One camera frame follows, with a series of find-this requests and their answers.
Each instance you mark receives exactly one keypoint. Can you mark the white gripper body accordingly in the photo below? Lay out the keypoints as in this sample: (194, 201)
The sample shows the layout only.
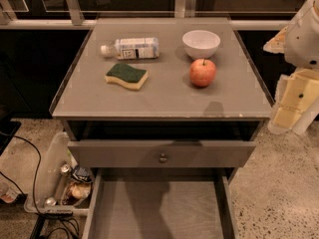
(303, 40)

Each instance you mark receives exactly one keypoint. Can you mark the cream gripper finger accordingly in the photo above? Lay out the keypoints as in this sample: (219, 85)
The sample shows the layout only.
(276, 44)
(282, 120)

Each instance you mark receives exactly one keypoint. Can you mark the red apple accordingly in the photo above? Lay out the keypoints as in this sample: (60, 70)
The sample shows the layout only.
(202, 72)

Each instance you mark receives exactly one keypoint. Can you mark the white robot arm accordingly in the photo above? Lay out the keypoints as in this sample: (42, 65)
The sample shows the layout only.
(301, 49)

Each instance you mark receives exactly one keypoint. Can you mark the grey drawer cabinet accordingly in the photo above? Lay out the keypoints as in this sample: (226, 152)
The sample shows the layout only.
(168, 106)

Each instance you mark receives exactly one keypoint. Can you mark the grey top drawer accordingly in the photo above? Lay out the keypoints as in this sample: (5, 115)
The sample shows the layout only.
(161, 153)

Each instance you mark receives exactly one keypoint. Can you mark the open grey middle drawer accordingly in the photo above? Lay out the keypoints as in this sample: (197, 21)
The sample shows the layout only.
(161, 203)

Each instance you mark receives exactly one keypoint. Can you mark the white ceramic bowl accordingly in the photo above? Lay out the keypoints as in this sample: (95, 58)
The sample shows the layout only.
(200, 44)

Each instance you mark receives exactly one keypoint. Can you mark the metal window railing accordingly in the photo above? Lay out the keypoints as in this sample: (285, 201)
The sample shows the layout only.
(63, 14)

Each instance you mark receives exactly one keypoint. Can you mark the green and yellow sponge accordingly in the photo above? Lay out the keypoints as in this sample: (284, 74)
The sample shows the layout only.
(126, 76)

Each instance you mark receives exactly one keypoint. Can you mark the clear plastic water bottle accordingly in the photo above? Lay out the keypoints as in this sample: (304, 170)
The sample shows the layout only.
(132, 48)

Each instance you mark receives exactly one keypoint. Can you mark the blue patterned snack bag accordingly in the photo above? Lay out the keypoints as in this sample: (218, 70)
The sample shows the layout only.
(81, 174)

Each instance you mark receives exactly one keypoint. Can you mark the crumpled snack wrapper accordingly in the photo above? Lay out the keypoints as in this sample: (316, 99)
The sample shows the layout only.
(75, 193)

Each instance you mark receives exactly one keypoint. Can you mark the silver drink can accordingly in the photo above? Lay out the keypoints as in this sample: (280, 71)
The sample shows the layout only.
(65, 169)

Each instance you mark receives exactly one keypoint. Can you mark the clear plastic storage bin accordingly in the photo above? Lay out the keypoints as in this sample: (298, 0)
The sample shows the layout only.
(51, 183)

